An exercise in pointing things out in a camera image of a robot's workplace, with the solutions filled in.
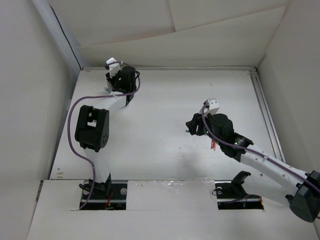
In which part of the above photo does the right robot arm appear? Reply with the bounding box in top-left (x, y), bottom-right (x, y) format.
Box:
top-left (185, 113), bottom-right (320, 223)

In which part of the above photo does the red pen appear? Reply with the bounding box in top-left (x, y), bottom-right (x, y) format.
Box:
top-left (210, 140), bottom-right (217, 151)

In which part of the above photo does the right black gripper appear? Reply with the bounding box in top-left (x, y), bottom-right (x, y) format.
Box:
top-left (185, 109), bottom-right (224, 146)

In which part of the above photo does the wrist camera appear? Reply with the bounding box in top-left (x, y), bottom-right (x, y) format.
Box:
top-left (104, 57), bottom-right (123, 78)
top-left (204, 98), bottom-right (220, 116)

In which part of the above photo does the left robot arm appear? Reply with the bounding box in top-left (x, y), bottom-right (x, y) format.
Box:
top-left (67, 60), bottom-right (141, 199)

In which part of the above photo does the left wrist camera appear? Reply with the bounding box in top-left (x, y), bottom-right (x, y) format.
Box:
top-left (104, 57), bottom-right (123, 78)

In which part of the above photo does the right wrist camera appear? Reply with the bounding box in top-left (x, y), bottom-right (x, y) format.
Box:
top-left (204, 98), bottom-right (220, 116)

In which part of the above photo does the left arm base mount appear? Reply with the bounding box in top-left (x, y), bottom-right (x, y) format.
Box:
top-left (79, 174), bottom-right (128, 211)

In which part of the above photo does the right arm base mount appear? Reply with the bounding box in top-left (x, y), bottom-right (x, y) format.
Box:
top-left (211, 171), bottom-right (264, 210)

